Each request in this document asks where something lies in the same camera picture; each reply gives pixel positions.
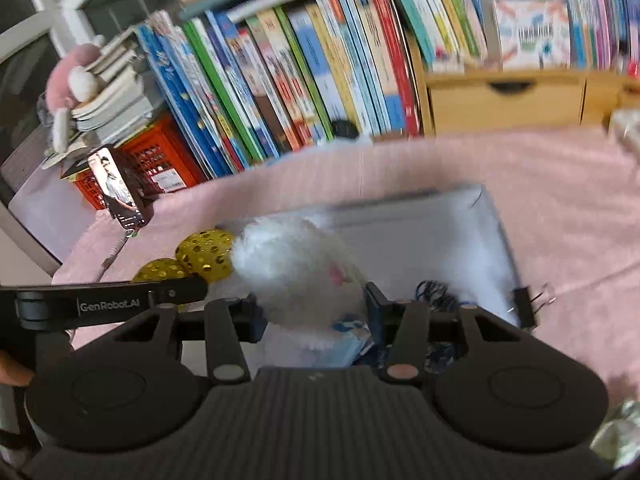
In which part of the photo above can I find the stack of lying books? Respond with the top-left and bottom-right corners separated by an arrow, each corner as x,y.
42,35 -> 166,161

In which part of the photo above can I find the yellow perforated ball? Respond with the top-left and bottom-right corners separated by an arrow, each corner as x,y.
131,229 -> 236,286

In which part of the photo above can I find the white braided cord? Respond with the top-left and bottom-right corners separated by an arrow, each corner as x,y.
92,230 -> 138,283

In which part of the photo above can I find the pink tablecloth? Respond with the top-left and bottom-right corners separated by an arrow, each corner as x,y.
52,125 -> 640,411

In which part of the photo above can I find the black binder clip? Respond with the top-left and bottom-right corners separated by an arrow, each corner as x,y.
511,282 -> 557,331

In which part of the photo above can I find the person's left hand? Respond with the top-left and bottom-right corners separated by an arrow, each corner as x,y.
0,350 -> 37,388

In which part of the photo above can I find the grey cardboard box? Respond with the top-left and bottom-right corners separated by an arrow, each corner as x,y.
215,184 -> 526,331

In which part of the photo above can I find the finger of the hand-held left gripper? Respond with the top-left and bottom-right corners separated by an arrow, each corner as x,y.
147,276 -> 210,307

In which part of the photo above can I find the blue floral fabric pouch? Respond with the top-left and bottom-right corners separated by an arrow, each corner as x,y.
415,280 -> 461,376

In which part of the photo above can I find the red plastic crate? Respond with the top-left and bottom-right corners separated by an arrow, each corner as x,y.
72,115 -> 206,211

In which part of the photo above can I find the wooden drawer organiser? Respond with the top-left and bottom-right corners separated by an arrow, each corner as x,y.
407,30 -> 640,138

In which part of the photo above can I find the black smartphone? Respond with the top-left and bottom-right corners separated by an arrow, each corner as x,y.
87,144 -> 156,228

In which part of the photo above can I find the pink white plush toy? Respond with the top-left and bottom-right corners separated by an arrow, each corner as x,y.
45,42 -> 108,153

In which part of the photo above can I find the row of books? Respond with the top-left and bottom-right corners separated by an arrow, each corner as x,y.
135,0 -> 640,181

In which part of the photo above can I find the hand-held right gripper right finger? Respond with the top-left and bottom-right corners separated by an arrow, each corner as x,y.
364,281 -> 531,385

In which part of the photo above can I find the white fluffy pompom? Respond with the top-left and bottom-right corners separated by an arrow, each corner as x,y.
230,215 -> 368,353

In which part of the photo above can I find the white framed window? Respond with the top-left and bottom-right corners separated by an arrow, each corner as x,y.
0,0 -> 201,276

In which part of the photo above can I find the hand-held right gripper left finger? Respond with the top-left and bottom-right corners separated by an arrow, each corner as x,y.
132,296 -> 268,387

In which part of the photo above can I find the white printed carton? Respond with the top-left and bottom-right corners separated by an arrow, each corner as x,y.
482,0 -> 573,72

